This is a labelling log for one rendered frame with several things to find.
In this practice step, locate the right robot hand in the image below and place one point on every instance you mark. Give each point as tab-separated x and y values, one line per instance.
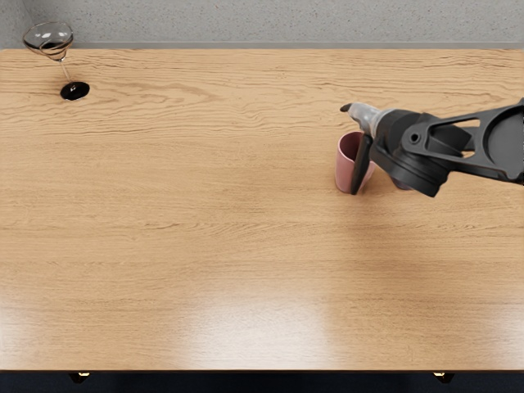
365	115

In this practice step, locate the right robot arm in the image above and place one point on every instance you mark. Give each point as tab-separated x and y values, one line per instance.
421	159

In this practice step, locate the pink cup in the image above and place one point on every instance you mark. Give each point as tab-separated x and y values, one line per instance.
344	165

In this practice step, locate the cocktail glass with dark liquid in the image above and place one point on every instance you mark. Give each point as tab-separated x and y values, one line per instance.
51	43

